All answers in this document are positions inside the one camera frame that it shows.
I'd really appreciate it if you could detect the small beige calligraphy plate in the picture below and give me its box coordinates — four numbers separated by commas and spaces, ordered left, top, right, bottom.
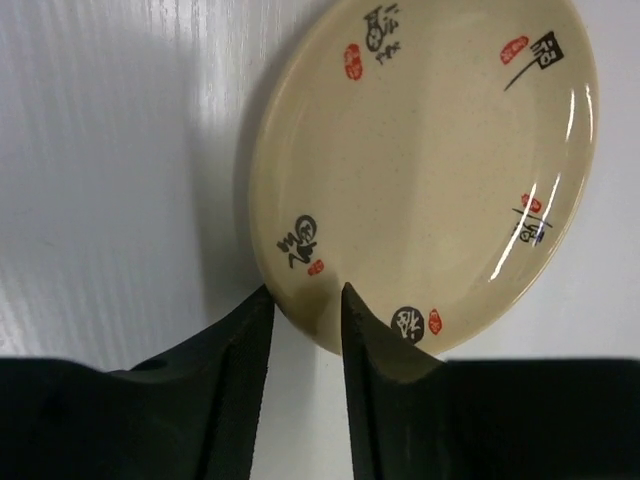
248, 1, 598, 354

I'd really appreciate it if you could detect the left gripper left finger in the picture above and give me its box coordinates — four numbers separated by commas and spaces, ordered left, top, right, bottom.
1, 288, 274, 479

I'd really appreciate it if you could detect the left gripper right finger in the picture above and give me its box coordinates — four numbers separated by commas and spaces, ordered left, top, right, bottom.
341, 285, 639, 479

